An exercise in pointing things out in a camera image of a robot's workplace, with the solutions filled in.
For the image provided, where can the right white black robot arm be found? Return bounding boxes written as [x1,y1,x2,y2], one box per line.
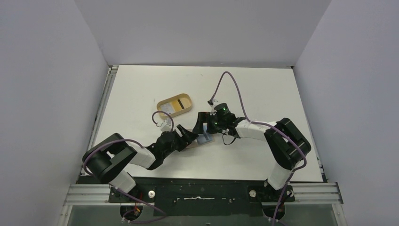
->
[192,103,311,201]

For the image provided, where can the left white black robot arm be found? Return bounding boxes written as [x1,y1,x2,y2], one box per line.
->
[82,125,198,202]

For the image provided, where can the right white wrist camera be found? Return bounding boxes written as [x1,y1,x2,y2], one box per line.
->
[208,99,219,113]

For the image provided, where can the beige card holder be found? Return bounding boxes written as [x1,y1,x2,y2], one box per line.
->
[186,127,215,148]

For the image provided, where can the black wire loop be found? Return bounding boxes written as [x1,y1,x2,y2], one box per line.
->
[222,131,238,146]

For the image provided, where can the oval beige tray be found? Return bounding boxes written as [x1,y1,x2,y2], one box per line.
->
[156,93,192,117]

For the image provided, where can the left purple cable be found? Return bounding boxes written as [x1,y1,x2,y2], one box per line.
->
[82,111,175,177]

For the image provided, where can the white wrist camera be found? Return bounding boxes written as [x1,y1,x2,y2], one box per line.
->
[208,99,219,113]
[160,121,173,132]

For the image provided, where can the silver card in tray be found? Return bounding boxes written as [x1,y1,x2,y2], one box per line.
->
[160,103,176,114]

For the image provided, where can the aluminium frame rail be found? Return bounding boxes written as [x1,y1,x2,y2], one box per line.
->
[89,65,119,147]

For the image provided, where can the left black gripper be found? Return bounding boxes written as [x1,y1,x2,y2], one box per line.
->
[162,125,198,159]

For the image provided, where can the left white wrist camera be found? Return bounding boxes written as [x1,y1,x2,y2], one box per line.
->
[160,121,173,132]

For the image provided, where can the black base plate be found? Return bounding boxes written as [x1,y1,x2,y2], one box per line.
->
[107,177,295,218]

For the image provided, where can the gold card in tray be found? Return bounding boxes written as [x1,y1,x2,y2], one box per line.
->
[171,99,185,112]

